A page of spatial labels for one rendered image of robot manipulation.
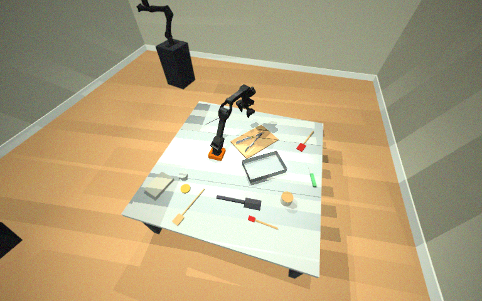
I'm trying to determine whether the red spatula with wooden handle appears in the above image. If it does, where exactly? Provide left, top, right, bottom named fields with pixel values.
left=296, top=131, right=314, bottom=152

